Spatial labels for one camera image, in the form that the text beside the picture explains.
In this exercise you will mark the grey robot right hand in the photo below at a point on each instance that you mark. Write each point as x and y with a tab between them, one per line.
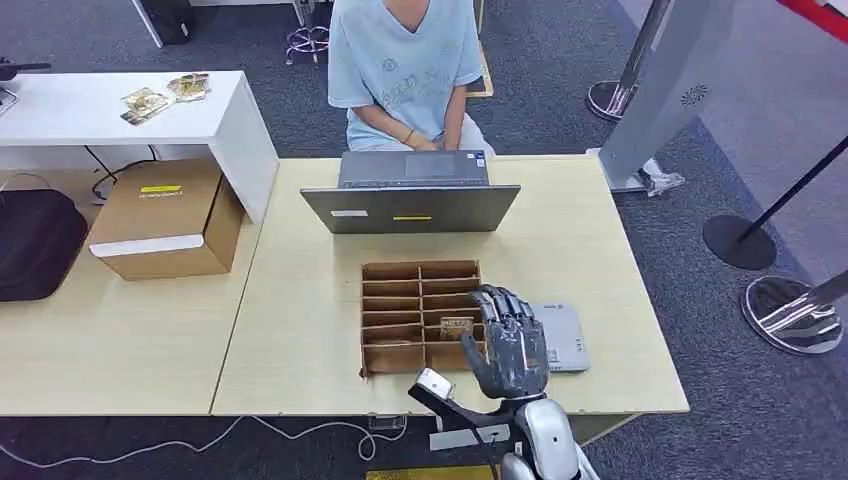
517	358

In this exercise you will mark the person's right hand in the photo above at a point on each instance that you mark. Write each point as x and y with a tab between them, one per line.
425	145

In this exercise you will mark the person's left hand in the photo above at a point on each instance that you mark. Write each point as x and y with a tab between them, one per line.
451	146

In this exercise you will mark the brown hotel card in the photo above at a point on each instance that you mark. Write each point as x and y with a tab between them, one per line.
456	328

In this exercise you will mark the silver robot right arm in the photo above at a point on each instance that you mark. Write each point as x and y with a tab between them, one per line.
550	437

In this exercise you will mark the flat grey card reader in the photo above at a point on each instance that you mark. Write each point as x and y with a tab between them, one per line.
563	338

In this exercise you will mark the grey open laptop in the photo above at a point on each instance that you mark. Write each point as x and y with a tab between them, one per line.
411	208

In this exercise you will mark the person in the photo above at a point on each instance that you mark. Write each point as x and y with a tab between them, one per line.
397	60

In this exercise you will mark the grey metal strip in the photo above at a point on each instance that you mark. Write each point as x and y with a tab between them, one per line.
464	438

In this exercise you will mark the wooden slotted card box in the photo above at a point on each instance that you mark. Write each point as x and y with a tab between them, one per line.
397	318

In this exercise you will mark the yellow sheet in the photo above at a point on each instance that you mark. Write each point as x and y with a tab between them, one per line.
430	474

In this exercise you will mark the purple chair base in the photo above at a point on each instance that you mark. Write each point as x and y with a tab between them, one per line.
308	41

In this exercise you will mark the chrome stanchion with slim base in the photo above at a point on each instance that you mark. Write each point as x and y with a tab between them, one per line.
619	98

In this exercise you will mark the clear plastic wrap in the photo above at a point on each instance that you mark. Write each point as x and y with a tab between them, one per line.
664	181

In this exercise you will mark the grey standing kiosk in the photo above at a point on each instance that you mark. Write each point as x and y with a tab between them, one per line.
669	85

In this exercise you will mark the printed card packet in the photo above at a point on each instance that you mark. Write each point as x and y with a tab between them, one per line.
190	86
144	106

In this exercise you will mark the black stanchion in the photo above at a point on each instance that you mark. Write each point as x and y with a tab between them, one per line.
738	244

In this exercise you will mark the brown cardboard box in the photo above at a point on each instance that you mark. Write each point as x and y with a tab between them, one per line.
159	222

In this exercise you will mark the chrome stanchion with wide base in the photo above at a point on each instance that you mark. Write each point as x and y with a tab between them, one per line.
792	316

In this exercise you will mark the black cabinet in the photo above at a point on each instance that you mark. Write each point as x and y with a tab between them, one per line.
169	17

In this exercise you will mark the white desk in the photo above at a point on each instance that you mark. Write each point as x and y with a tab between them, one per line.
99	107

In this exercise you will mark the red barrier belt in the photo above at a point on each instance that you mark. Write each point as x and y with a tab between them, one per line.
818	16

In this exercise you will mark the black bag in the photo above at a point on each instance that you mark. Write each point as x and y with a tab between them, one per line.
36	244

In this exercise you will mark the grey device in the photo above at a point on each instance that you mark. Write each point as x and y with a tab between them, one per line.
5	99

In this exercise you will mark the wooden frame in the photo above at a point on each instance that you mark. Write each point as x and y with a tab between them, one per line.
482	79

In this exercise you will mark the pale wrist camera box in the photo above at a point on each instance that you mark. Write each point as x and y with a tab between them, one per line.
434	384

